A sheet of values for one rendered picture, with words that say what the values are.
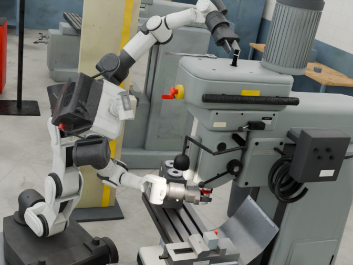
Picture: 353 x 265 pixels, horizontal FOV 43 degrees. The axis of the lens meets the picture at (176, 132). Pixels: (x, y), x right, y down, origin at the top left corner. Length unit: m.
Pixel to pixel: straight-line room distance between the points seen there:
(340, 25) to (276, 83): 5.92
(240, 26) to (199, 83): 7.52
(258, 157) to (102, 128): 0.72
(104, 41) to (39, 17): 7.38
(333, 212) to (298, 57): 0.86
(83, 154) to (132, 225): 2.10
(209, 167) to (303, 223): 0.61
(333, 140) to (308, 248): 0.75
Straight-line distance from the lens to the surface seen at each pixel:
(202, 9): 2.03
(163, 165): 2.58
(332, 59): 7.83
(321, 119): 2.18
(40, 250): 2.81
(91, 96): 2.03
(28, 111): 6.12
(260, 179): 2.13
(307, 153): 1.85
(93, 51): 3.55
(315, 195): 2.29
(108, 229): 3.96
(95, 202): 4.14
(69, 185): 2.51
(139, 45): 2.15
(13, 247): 2.83
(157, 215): 2.50
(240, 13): 9.21
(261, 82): 1.89
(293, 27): 1.96
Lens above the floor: 2.33
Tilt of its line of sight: 23 degrees down
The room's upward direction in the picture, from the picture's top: 10 degrees clockwise
